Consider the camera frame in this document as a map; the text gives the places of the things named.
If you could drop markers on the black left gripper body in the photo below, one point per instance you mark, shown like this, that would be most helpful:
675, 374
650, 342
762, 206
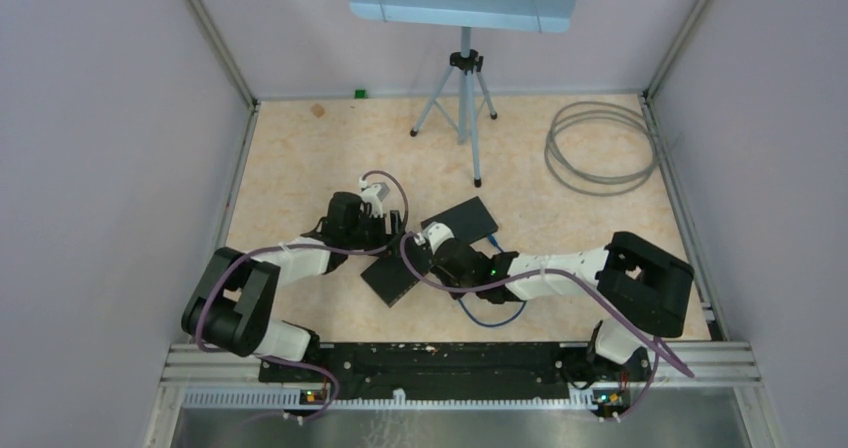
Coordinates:
370, 233

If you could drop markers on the black mat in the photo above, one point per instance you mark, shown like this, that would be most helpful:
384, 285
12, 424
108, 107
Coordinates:
389, 278

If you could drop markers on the small wooden cube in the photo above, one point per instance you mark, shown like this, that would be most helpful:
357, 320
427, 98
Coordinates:
317, 110

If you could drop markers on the black network switch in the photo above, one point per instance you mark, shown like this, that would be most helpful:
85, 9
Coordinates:
470, 221

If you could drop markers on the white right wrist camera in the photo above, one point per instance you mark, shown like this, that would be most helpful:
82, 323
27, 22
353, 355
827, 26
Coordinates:
433, 236

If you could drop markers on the light blue tripod stand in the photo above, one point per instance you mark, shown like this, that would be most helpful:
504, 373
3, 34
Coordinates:
462, 90

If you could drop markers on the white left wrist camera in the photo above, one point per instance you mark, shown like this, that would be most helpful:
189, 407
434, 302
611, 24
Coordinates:
373, 195

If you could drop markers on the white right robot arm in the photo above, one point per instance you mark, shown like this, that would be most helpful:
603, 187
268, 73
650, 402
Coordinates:
643, 288

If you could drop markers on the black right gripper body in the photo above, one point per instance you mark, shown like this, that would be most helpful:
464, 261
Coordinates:
449, 279

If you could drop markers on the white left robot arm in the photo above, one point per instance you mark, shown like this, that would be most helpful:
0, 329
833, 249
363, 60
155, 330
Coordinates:
231, 305

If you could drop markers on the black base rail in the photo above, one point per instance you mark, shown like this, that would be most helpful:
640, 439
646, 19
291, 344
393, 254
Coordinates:
461, 371

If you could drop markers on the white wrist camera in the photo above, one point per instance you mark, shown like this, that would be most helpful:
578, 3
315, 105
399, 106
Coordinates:
433, 236
373, 195

